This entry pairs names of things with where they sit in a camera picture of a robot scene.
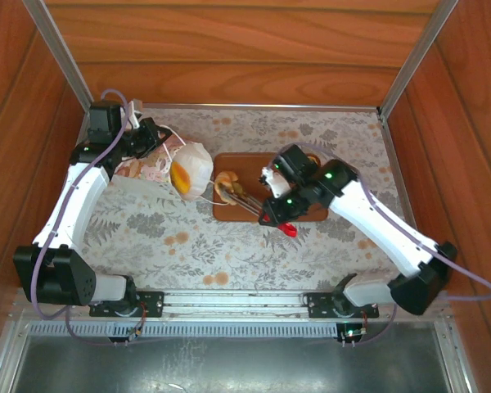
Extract metal tongs with red handle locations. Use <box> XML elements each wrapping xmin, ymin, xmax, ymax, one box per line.
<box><xmin>218</xmin><ymin>190</ymin><xmax>300</xmax><ymax>239</ymax></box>

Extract white pink patterned paper bag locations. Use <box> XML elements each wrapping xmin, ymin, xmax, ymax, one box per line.
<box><xmin>112</xmin><ymin>124</ymin><xmax>230</xmax><ymax>206</ymax></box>

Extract small fake croissant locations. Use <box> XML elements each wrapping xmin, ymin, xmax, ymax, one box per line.
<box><xmin>213</xmin><ymin>170</ymin><xmax>245</xmax><ymax>206</ymax></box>

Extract floral grey tablecloth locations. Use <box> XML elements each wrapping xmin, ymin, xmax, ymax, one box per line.
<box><xmin>75</xmin><ymin>104</ymin><xmax>429</xmax><ymax>291</ymax></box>

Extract brown rectangular tray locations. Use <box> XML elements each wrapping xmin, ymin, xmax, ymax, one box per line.
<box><xmin>211</xmin><ymin>151</ymin><xmax>328</xmax><ymax>223</ymax></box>

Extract aluminium table edge strip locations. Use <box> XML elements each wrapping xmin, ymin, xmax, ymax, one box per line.
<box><xmin>141</xmin><ymin>102</ymin><xmax>381</xmax><ymax>113</ymax></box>
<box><xmin>378</xmin><ymin>112</ymin><xmax>418</xmax><ymax>230</ymax></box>

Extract small circuit board green light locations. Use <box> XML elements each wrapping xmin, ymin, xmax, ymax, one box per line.
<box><xmin>337</xmin><ymin>323</ymin><xmax>369</xmax><ymax>349</ymax></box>

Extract grey metal sheet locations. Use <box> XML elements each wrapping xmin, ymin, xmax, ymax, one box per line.
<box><xmin>11</xmin><ymin>323</ymin><xmax>453</xmax><ymax>393</ymax></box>

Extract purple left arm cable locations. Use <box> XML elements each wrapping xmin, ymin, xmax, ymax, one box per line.
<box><xmin>30</xmin><ymin>89</ymin><xmax>148</xmax><ymax>347</ymax></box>

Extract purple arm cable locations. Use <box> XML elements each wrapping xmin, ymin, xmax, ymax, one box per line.
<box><xmin>30</xmin><ymin>89</ymin><xmax>148</xmax><ymax>347</ymax></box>
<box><xmin>276</xmin><ymin>142</ymin><xmax>491</xmax><ymax>345</ymax></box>

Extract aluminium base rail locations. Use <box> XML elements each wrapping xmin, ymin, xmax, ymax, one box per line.
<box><xmin>7</xmin><ymin>287</ymin><xmax>455</xmax><ymax>324</ymax></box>

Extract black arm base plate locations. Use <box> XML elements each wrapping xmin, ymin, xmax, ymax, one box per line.
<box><xmin>305</xmin><ymin>291</ymin><xmax>381</xmax><ymax>319</ymax></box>
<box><xmin>88</xmin><ymin>289</ymin><xmax>165</xmax><ymax>318</ymax></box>

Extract aluminium corner post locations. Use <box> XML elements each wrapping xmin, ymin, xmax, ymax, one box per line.
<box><xmin>22</xmin><ymin>0</ymin><xmax>95</xmax><ymax>108</ymax></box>
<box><xmin>376</xmin><ymin>0</ymin><xmax>460</xmax><ymax>120</ymax></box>

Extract grey slotted cable duct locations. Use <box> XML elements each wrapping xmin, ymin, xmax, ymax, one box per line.
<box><xmin>24</xmin><ymin>320</ymin><xmax>353</xmax><ymax>340</ymax></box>

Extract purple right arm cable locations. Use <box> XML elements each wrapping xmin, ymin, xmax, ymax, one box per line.
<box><xmin>276</xmin><ymin>142</ymin><xmax>491</xmax><ymax>345</ymax></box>

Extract aluminium frame bar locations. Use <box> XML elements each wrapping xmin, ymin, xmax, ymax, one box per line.
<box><xmin>0</xmin><ymin>323</ymin><xmax>29</xmax><ymax>393</ymax></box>
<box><xmin>433</xmin><ymin>318</ymin><xmax>475</xmax><ymax>393</ymax></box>

